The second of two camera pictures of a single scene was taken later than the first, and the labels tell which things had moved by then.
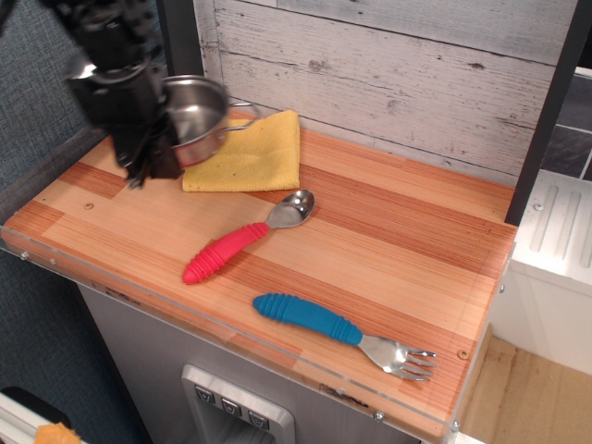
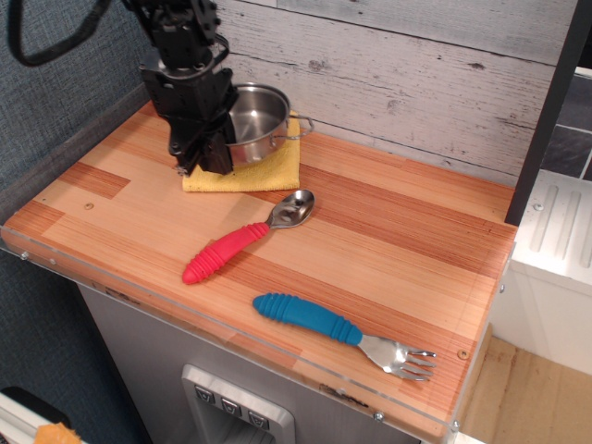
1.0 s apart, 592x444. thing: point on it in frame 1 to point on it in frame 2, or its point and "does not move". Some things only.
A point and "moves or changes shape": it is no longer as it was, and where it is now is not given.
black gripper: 129,95 to 193,105
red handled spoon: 295,209 does not move
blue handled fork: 393,355 does not move
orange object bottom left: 56,433 does not move
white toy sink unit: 546,305 does not move
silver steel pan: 201,111 moves or changes shape
